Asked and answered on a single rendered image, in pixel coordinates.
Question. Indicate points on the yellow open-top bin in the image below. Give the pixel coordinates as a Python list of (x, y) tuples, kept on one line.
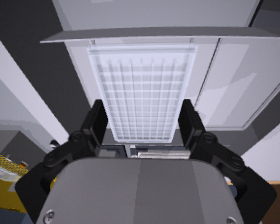
[(9, 198)]

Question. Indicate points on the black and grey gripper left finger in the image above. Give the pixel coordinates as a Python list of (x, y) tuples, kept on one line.
[(33, 188)]

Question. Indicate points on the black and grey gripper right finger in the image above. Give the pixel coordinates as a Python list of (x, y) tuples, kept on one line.
[(254, 194)]

